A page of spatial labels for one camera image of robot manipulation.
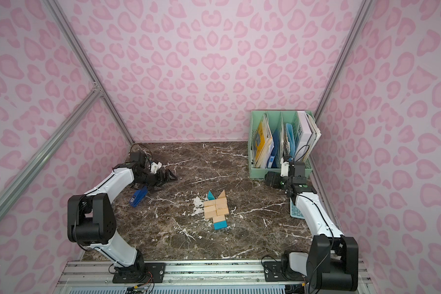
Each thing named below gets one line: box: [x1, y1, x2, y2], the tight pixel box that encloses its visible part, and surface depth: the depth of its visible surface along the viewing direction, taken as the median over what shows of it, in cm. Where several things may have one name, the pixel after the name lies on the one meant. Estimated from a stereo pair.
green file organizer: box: [247, 110, 316, 179], surface depth 95 cm
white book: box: [295, 110, 322, 162], surface depth 92 cm
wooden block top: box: [203, 199, 217, 208], surface depth 94 cm
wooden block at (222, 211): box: [215, 208, 230, 217], surface depth 90 cm
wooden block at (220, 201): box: [214, 197, 228, 206], surface depth 94 cm
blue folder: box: [285, 122, 296, 162], surface depth 90 cm
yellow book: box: [254, 113, 274, 168], surface depth 95 cm
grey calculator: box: [289, 197, 305, 220], surface depth 90 cm
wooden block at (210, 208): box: [203, 204, 217, 213], surface depth 92 cm
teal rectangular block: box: [213, 220, 228, 231], surface depth 87 cm
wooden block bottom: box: [212, 214, 227, 224], surface depth 89 cm
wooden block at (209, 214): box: [204, 210, 217, 220], surface depth 90 cm
